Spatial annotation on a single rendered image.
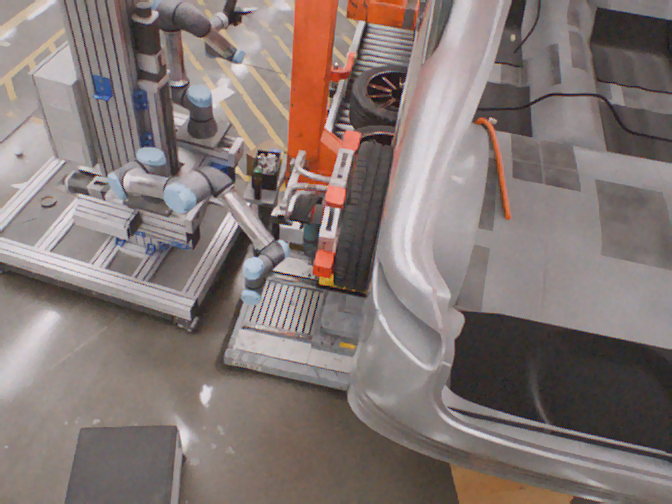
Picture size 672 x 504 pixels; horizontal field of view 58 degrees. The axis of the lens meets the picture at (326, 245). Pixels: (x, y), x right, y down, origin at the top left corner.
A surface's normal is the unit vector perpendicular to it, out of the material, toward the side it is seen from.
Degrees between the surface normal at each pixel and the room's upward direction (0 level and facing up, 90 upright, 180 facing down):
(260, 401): 0
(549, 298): 20
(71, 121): 90
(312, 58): 90
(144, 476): 0
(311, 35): 90
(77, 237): 0
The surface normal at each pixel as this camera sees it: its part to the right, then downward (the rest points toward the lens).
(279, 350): 0.09, -0.66
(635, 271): 0.01, -0.35
